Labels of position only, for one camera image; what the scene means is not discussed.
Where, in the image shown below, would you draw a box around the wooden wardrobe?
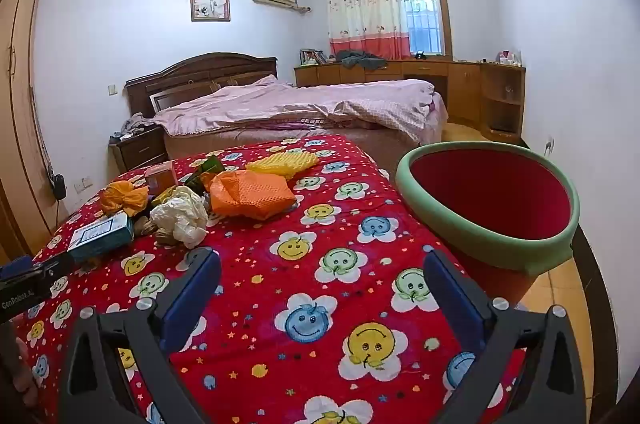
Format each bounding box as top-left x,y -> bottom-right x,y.
0,0 -> 60,267

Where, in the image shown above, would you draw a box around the red flower-print blanket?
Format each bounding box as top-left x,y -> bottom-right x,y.
12,135 -> 521,424

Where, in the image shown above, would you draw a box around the green wrapper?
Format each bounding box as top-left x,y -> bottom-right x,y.
186,155 -> 224,191

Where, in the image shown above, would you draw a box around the small orange box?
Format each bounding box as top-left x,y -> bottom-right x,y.
145,161 -> 179,195

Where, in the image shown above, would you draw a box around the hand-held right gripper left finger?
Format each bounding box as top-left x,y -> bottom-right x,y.
59,248 -> 223,424

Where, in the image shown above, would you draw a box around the grey clothes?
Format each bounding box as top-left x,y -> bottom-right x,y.
336,50 -> 388,71

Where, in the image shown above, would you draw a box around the dark wooden nightstand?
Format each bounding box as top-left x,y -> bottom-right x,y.
109,124 -> 168,172

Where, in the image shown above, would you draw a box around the wooden bed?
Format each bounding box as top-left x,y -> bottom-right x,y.
124,52 -> 449,161

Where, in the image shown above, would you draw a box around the wooden desk cabinet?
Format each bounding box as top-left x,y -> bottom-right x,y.
294,58 -> 527,145

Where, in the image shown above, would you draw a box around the white plastic bag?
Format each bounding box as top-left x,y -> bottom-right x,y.
149,186 -> 209,249

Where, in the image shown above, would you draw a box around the teal cardboard box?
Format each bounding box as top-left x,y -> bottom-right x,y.
66,212 -> 135,263

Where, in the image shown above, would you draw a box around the pile of clothes on nightstand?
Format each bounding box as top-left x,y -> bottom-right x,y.
111,113 -> 157,142

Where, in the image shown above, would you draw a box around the orange foam net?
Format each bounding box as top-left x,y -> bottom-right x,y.
208,170 -> 297,221

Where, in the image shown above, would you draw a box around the red bin with green rim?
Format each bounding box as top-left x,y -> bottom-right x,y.
395,142 -> 581,305

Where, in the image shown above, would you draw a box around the person's left hand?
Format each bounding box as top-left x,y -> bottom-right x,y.
12,336 -> 40,409

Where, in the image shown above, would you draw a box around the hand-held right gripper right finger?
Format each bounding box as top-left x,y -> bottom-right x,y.
422,249 -> 586,424

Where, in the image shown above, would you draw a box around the yellow foam net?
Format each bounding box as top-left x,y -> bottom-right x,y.
245,152 -> 319,179

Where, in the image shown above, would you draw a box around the pink checkered sheet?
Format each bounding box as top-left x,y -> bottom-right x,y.
335,96 -> 432,145

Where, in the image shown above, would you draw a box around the white framed board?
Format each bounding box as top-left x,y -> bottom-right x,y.
145,82 -> 213,115

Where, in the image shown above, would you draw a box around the floral curtain with red hem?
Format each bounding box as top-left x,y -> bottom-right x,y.
325,0 -> 413,60

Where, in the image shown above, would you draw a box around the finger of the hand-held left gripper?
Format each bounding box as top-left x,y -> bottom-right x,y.
0,252 -> 72,291

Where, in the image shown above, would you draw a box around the orange plastic bag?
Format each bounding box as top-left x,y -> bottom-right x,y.
100,180 -> 151,218

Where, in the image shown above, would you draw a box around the window with wooden frame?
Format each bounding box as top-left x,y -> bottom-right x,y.
397,0 -> 454,57

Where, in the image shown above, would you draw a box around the pink duvet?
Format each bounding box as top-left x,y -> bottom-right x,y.
152,74 -> 436,139

